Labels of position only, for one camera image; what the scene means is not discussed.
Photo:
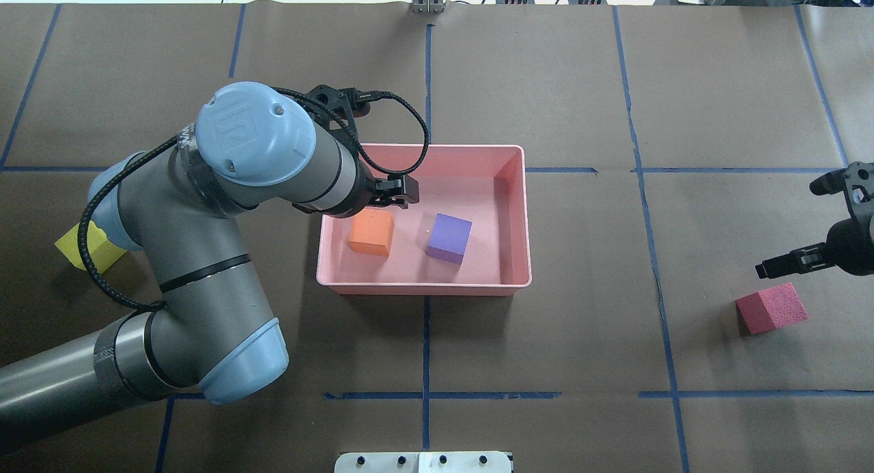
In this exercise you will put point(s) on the pink foam block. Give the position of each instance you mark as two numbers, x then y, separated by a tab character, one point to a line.
771	309

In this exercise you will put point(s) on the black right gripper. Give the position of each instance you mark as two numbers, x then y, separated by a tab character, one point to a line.
851	248

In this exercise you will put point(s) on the pink plastic bin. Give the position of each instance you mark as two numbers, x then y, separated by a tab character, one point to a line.
484	184

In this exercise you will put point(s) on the purple foam block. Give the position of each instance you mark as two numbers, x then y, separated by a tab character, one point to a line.
449	238

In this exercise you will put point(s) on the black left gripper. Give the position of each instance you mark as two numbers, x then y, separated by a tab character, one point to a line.
395	192

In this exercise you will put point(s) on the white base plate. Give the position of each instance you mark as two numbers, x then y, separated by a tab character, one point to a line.
426	461

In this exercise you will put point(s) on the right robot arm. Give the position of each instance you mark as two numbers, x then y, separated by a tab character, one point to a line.
849	243

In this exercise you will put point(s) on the orange foam block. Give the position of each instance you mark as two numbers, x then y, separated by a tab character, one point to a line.
372	232

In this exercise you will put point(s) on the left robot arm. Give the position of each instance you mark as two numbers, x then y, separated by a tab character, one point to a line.
159	235

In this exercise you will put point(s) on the yellow foam block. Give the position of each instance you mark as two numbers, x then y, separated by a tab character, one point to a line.
103	253

